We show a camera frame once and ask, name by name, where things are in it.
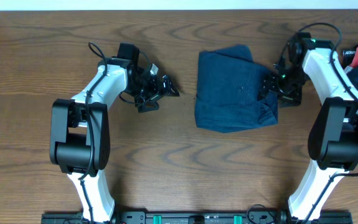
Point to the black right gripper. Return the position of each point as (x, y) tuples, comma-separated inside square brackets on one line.
[(270, 84)]

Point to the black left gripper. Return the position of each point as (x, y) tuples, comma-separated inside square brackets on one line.
[(166, 84)]

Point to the dark blue denim shorts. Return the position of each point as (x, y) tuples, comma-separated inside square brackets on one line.
[(227, 90)]

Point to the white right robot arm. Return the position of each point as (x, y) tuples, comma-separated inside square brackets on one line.
[(333, 139)]

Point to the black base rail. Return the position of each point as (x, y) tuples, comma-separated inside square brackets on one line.
[(263, 217)]

